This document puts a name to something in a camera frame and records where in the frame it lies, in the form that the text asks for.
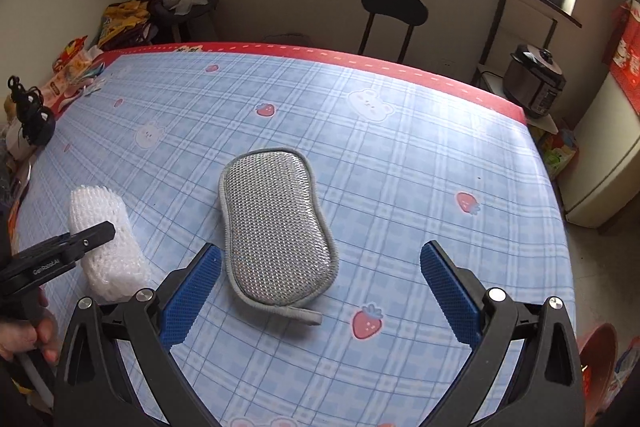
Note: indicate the cream refrigerator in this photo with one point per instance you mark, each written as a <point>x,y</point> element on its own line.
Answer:
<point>610,167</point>

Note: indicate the white wall socket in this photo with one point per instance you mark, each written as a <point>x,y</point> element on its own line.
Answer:
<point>449,63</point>

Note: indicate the colourful printed bag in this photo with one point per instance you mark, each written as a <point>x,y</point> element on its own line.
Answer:
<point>562,154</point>

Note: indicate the blue plaid tablecloth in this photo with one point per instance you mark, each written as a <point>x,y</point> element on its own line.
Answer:
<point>400,187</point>

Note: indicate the black chair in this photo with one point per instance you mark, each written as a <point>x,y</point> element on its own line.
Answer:
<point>395,4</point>

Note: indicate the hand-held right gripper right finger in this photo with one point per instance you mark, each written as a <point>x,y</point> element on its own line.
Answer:
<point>450,288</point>

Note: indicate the pastel printed packet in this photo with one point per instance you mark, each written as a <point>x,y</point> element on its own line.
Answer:
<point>75,79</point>

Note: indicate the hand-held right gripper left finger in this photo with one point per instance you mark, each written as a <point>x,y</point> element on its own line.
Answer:
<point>192,297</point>

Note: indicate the black gourd ornament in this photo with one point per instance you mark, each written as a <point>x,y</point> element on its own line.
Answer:
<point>40,127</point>

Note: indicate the black round stool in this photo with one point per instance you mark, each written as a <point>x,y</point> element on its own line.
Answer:
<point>192,22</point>

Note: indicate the red printed hanging cloth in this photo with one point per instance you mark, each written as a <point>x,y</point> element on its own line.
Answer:
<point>627,52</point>

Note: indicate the white bubble wrap roll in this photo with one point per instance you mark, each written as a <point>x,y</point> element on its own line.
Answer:
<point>116,273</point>

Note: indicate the red snack packet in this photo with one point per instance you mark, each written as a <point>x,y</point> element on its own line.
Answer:
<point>70,54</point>

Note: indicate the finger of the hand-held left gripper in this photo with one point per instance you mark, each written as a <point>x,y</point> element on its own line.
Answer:
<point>60,252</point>

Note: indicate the person's left hand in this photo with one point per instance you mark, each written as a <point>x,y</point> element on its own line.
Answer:
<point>15,338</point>

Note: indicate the black metal rack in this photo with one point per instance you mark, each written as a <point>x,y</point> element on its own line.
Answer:
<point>500,22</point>

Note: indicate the yellow snack bag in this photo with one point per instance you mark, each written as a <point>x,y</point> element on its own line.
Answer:
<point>122,24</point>

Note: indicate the grey scouring sponge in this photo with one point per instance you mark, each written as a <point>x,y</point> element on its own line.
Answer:
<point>275,227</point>

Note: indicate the white small side table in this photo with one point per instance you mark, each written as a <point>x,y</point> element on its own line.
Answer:
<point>492,82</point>

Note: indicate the silver black rice cooker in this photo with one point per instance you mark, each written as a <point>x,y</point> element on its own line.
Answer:
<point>532,82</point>

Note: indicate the reddish brown trash bin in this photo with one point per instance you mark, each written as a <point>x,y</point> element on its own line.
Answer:
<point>597,372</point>

